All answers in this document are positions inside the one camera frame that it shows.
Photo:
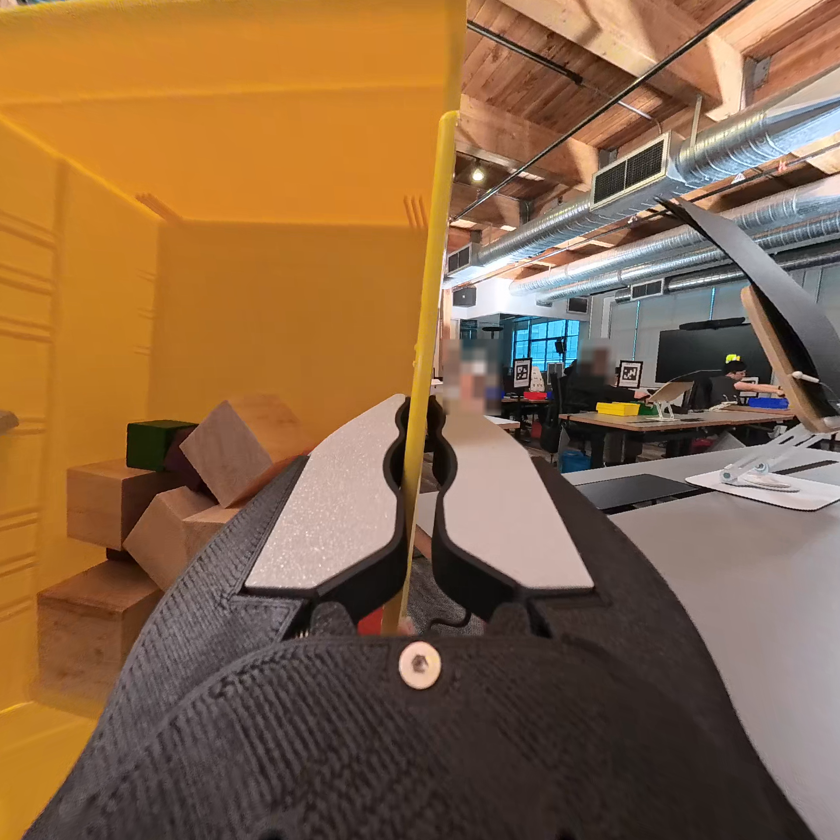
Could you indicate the black wall speaker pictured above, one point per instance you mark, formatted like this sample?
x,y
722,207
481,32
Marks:
x,y
463,296

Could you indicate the small yellow bin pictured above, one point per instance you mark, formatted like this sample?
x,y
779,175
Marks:
x,y
617,408

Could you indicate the small blue bin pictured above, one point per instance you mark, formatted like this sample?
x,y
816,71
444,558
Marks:
x,y
768,401

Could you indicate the slim silver air duct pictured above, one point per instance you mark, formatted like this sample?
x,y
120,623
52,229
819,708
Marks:
x,y
656,253

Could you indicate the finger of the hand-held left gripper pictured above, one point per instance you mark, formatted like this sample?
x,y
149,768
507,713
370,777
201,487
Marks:
x,y
8,422

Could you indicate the wooden board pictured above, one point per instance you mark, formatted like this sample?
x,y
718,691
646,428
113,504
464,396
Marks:
x,y
778,358

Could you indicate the printed marker tag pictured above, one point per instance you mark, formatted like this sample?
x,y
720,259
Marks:
x,y
628,374
522,373

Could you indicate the wooden office desk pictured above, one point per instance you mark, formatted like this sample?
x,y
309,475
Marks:
x,y
682,420

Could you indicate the glowing ceiling lamp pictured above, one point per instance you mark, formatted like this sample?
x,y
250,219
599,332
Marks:
x,y
478,174

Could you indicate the yellow plastic box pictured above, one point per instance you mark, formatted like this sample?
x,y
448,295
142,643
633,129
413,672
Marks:
x,y
262,197
39,774

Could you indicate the black desk mat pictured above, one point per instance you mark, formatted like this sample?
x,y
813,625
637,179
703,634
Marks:
x,y
636,492

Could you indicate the pile of wooden cubes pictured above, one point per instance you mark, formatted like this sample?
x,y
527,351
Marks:
x,y
229,453

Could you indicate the black light track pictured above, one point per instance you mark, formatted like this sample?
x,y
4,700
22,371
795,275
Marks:
x,y
525,52

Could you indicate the large silver air duct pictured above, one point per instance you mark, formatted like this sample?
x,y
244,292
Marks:
x,y
722,144

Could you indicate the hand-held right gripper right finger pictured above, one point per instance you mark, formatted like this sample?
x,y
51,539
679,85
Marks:
x,y
512,518

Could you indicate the black ceiling rod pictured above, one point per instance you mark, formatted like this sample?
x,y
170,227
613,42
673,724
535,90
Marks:
x,y
590,105

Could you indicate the white folding stand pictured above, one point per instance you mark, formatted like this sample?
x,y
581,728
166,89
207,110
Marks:
x,y
761,485

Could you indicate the gridded window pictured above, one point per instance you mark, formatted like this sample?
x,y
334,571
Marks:
x,y
544,341

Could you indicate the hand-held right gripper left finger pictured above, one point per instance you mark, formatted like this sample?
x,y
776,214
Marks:
x,y
328,505

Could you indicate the large black monitor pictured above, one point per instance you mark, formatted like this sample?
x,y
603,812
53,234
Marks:
x,y
695,354

